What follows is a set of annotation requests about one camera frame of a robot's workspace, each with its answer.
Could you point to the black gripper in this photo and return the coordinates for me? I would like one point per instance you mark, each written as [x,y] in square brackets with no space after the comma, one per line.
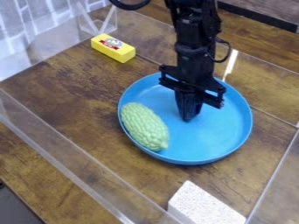
[190,79]

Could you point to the blue round plastic tray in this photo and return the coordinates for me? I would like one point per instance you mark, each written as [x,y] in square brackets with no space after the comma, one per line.
[206,138]

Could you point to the yellow rectangular block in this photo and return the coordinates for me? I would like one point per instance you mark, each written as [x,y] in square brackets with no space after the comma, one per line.
[113,48]

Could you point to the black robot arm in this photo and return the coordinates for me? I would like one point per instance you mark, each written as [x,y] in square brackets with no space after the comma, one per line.
[196,22]

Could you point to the white speckled foam block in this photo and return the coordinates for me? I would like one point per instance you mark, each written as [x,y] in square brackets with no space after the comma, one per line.
[196,207]

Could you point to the green bumpy bitter gourd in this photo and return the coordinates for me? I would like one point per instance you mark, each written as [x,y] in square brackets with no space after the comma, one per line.
[144,126]

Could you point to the clear acrylic enclosure wall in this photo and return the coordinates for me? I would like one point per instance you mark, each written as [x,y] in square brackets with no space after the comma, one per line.
[68,160]

